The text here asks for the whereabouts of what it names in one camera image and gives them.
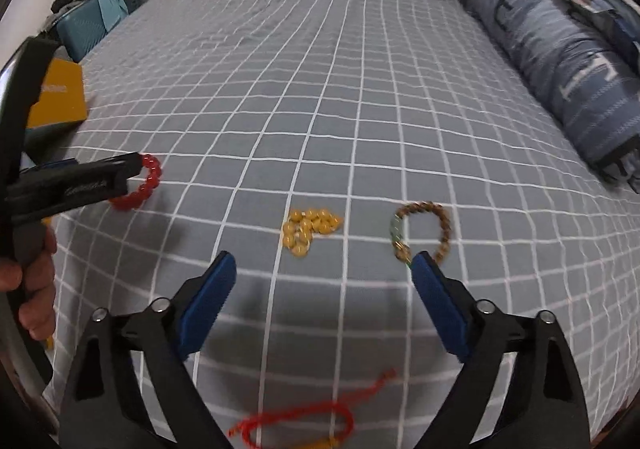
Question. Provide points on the teal storage case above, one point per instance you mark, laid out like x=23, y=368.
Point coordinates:
x=85, y=24

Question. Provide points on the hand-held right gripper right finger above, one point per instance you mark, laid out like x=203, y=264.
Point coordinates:
x=440, y=299

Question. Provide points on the person's left hand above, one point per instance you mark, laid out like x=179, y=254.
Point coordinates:
x=35, y=279

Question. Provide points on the yellow cardboard box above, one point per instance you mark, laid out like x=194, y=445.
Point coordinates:
x=62, y=94

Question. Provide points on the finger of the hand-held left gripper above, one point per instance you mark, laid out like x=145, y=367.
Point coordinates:
x=85, y=189
x=57, y=163

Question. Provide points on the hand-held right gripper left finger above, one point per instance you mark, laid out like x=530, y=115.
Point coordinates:
x=210, y=299

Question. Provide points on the grey checked bed sheet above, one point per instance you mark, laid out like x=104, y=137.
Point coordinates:
x=320, y=104

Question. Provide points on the folded blue patterned quilt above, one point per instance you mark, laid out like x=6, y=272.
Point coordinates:
x=560, y=59

